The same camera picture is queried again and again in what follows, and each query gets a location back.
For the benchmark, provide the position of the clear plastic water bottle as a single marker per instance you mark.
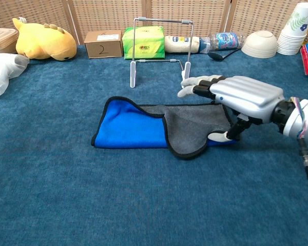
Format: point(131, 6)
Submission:
point(226, 41)

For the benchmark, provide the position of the stack of white paper cups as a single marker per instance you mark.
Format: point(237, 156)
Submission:
point(292, 38)

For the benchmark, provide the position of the cream mayonnaise bottle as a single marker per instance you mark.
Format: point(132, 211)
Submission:
point(177, 44)

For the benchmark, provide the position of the green tissue pack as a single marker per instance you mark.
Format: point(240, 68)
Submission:
point(149, 38)

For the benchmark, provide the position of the dark spoon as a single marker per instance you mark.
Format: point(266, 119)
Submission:
point(215, 56)

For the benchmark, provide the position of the white plastic bag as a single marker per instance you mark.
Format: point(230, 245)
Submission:
point(2, 69)

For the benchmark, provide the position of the woven folding screen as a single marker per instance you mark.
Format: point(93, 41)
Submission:
point(105, 15)

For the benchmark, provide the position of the beige lidded food container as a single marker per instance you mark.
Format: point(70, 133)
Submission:
point(2, 38)

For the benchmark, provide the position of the small cardboard box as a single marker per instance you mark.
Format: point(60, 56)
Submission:
point(102, 47)

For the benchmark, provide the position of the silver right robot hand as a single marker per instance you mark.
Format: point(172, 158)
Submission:
point(246, 94)

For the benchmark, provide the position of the blue and grey towel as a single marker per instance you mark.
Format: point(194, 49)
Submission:
point(128, 128)

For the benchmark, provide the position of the yellow plush dinosaur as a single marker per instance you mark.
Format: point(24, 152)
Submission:
point(43, 41)

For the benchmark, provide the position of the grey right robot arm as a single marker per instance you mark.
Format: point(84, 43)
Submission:
point(292, 120)

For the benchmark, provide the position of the beige upturned bowl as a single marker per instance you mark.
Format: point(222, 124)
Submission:
point(259, 44)

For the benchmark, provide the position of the blue carpet table cover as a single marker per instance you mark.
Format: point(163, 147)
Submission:
point(41, 153)

